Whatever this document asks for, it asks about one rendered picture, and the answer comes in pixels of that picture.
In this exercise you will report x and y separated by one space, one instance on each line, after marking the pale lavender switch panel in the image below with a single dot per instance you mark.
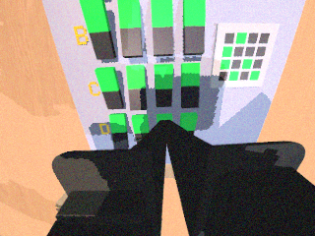
210 66

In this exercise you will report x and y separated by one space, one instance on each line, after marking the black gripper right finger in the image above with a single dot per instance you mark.
197 164

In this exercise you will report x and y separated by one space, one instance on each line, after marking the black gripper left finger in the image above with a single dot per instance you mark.
140 168

